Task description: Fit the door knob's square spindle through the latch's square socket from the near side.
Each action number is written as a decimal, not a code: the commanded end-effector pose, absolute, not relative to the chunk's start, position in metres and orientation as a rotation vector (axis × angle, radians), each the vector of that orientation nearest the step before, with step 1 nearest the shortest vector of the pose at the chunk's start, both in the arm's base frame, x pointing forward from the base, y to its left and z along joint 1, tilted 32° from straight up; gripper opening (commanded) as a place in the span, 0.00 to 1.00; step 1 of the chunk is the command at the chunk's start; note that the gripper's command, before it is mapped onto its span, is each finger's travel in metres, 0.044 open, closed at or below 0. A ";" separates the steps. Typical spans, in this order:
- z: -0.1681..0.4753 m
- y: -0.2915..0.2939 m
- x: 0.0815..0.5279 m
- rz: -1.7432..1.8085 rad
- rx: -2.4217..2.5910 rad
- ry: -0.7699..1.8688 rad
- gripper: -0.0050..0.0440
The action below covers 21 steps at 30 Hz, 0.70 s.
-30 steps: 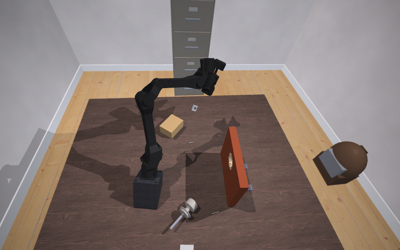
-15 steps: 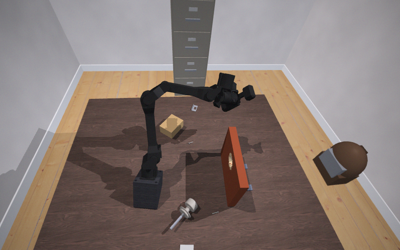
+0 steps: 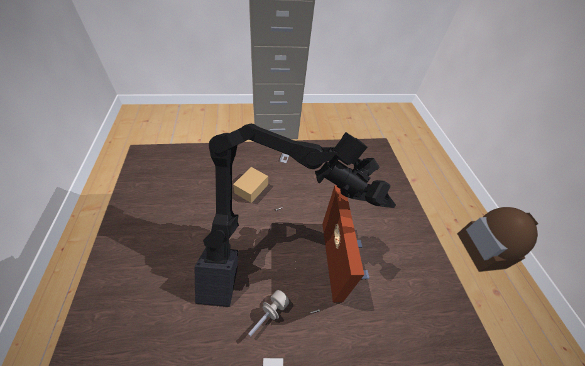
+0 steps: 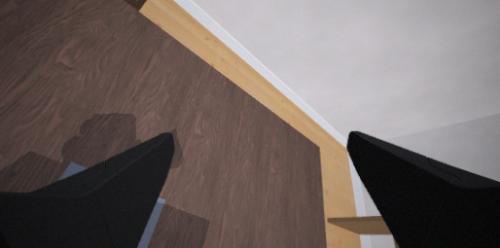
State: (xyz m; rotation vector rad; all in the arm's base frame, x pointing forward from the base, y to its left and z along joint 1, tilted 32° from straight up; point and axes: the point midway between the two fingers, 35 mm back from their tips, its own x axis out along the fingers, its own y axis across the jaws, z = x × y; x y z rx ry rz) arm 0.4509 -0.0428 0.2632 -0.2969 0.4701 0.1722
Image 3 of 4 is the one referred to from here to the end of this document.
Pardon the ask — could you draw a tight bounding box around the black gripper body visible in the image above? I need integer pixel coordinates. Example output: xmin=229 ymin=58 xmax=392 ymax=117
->
xmin=337 ymin=169 xmax=390 ymax=206

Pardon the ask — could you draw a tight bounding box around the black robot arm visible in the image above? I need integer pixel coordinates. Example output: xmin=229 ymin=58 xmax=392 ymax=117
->
xmin=203 ymin=123 xmax=380 ymax=264

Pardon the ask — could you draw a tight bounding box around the orange-brown door slab with round hole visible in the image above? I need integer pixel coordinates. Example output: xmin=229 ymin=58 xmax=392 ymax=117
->
xmin=322 ymin=186 xmax=364 ymax=302

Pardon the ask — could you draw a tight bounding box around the tan cardboard box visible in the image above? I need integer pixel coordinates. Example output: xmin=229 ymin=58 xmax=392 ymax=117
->
xmin=233 ymin=167 xmax=268 ymax=203

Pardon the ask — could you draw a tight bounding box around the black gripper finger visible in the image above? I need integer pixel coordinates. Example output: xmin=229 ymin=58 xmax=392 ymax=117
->
xmin=380 ymin=193 xmax=396 ymax=208
xmin=349 ymin=192 xmax=366 ymax=201

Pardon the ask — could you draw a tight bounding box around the white door knob with square spindle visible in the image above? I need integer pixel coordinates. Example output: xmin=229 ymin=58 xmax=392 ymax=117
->
xmin=251 ymin=290 xmax=289 ymax=334

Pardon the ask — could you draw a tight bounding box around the white flat rectangular plate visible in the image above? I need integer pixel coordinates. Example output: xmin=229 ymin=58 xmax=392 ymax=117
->
xmin=263 ymin=358 xmax=283 ymax=366

